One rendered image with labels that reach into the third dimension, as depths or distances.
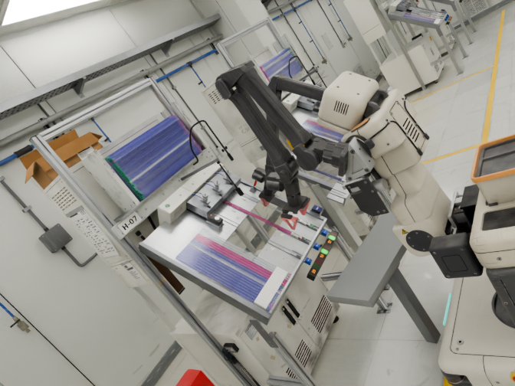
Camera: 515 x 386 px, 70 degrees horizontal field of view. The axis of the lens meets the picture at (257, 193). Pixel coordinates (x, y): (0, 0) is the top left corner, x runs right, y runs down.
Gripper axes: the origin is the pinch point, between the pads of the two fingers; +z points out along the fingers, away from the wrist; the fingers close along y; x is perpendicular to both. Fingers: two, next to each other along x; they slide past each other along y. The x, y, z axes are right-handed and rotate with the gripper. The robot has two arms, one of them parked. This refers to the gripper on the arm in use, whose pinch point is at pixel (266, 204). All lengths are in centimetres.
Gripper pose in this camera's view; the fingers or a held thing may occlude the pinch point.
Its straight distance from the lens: 205.5
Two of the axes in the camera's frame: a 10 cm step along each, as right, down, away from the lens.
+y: -4.9, 5.5, -6.7
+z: -1.1, 7.3, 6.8
